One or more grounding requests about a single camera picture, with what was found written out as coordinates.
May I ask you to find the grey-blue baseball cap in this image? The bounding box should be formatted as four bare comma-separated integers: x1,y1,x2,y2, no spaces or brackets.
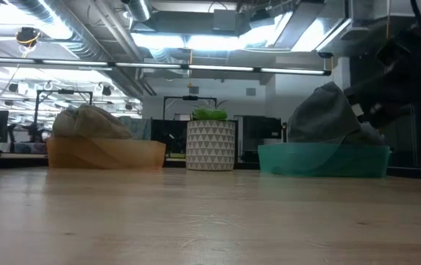
286,81,362,144

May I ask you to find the translucent teal bin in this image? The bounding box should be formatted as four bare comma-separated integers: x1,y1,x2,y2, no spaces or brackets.
257,142,391,179

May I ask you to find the black cabinet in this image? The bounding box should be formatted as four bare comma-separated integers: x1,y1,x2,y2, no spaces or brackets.
236,114,283,163

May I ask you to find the long LED light bar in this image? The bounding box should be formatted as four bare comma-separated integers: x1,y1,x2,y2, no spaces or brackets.
0,55,332,77

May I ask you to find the green artificial succulent plant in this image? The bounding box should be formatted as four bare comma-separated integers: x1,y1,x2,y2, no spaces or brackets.
191,99,230,121

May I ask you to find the white triangle-patterned plant pot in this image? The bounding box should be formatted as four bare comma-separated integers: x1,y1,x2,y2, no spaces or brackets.
185,119,236,172

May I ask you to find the ceiling light panel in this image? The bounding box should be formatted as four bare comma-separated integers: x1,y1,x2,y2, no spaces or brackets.
131,32,250,52

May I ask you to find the black panel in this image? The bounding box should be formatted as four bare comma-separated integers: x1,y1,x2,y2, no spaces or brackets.
150,118,188,158

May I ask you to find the translucent orange bin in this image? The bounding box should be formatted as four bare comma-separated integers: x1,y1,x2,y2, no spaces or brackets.
46,136,166,171

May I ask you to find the black frame stand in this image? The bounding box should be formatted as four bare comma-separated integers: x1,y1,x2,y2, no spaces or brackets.
163,95,218,119
32,89,94,141

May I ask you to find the small silver ventilation duct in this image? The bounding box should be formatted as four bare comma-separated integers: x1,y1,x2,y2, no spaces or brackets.
124,0,153,22

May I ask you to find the large silver ventilation duct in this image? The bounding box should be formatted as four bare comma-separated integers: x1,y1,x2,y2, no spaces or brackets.
6,0,114,63

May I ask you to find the yellow cord reel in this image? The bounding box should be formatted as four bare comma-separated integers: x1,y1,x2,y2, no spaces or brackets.
14,26,43,49

